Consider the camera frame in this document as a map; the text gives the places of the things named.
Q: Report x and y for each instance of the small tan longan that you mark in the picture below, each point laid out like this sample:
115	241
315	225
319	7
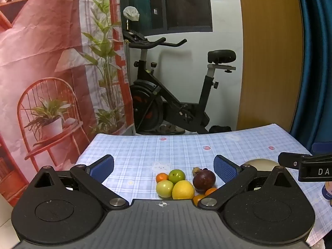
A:
195	171

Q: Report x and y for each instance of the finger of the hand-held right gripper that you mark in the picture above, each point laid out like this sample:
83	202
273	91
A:
289	158

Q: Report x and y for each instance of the white cloth cap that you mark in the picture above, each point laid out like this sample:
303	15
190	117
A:
131	13

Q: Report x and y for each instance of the checked light blue tablecloth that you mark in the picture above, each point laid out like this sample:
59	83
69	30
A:
145	150

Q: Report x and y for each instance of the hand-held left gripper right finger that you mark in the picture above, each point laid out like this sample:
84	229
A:
224	168

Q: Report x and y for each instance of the yellow citrus fruit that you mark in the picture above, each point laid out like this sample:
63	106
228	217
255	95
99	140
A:
183	189

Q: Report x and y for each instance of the dark purple mangosteen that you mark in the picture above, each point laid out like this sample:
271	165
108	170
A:
204	181

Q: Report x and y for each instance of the wooden door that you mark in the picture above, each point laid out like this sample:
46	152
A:
269	57

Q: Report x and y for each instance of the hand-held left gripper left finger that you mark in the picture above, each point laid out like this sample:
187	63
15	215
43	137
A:
102	167

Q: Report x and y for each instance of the dark window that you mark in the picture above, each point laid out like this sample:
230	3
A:
186	5

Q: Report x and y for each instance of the pair of sandals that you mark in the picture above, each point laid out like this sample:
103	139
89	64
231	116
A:
168	129

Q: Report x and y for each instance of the printed pink backdrop cloth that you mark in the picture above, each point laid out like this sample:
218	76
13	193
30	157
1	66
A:
39	57

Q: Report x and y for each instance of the beige plate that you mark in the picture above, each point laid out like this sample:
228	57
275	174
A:
262	164

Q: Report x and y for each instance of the black floor item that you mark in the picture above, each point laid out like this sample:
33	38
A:
220	129

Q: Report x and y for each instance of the small printed bottle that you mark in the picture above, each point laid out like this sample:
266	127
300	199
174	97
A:
327	190

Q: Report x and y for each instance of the green apple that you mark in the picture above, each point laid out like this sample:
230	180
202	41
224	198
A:
177	175
165	188

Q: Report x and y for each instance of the small orange tangerine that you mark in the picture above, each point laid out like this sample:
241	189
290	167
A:
162	177
198	199
210	191

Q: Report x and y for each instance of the blue curtain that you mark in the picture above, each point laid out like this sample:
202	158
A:
316	57

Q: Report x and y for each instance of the black exercise bike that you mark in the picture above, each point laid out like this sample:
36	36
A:
181	109

